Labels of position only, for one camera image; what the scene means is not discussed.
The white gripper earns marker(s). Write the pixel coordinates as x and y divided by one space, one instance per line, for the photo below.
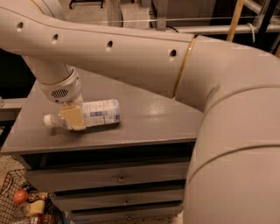
61 91

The blue label plastic water bottle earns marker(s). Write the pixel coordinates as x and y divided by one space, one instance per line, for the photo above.
95 113

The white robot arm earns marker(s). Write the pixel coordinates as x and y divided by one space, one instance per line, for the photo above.
234 171

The grey drawer cabinet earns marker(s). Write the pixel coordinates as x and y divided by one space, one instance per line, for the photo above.
136 168

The red round fruit toy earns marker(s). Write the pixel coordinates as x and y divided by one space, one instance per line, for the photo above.
20 196

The grey metal railing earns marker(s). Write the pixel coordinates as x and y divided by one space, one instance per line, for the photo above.
202 17

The black wire basket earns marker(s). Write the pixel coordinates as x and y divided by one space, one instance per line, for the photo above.
9 210

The yellow wooden easel frame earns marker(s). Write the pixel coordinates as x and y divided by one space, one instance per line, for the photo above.
235 20

